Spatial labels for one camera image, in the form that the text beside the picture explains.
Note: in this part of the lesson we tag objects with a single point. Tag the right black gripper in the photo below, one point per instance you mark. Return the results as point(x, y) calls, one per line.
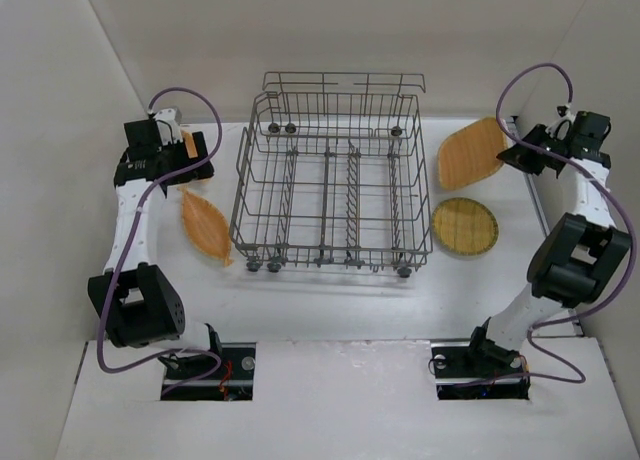
point(523, 153)

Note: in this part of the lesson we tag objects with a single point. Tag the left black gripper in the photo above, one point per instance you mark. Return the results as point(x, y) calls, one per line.
point(198, 150)

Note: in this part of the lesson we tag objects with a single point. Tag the fish-shaped wicker plate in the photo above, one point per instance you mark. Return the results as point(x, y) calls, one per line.
point(206, 227)
point(189, 144)

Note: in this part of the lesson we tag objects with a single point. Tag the square orange wicker plate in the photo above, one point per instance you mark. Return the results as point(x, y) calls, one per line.
point(470, 154)

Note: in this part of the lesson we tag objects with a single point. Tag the round yellow-green wicker plate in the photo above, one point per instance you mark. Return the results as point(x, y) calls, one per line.
point(465, 226)

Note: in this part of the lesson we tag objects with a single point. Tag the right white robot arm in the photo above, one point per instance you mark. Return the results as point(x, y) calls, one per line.
point(583, 250)

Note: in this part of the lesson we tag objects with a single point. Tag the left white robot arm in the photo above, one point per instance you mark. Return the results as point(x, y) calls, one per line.
point(141, 315)

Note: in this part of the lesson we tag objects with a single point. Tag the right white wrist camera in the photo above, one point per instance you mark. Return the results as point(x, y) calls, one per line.
point(559, 129)

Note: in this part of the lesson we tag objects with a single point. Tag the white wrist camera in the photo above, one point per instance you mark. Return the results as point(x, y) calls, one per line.
point(559, 129)
point(168, 121)

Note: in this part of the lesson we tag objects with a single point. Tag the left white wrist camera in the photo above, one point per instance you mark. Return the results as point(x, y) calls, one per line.
point(168, 121)

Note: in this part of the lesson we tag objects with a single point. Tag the grey wire dish rack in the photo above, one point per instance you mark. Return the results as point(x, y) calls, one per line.
point(332, 172)

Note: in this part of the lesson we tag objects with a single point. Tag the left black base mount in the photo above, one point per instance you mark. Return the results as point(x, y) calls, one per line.
point(202, 378)

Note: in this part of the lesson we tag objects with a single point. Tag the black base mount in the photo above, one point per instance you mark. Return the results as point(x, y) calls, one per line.
point(459, 376)
point(202, 378)

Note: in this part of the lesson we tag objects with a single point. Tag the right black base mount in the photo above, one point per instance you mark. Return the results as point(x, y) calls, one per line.
point(459, 376)

